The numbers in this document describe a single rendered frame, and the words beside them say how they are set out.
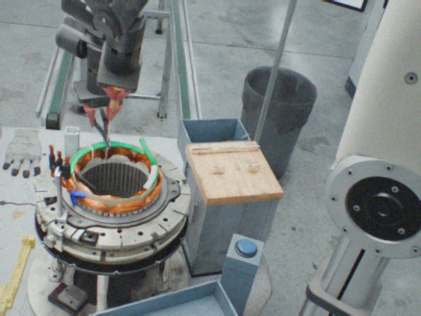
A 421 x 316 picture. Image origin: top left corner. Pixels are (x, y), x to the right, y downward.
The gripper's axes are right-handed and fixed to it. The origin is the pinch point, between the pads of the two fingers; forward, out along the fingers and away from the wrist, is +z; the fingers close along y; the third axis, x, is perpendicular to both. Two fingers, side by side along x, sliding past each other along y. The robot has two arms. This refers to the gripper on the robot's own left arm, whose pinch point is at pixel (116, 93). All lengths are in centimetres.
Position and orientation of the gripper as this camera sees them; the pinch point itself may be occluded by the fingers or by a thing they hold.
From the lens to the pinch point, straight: 95.6
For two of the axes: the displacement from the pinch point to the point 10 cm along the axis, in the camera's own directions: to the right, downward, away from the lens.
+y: -0.6, 8.6, -5.1
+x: 9.7, 1.7, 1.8
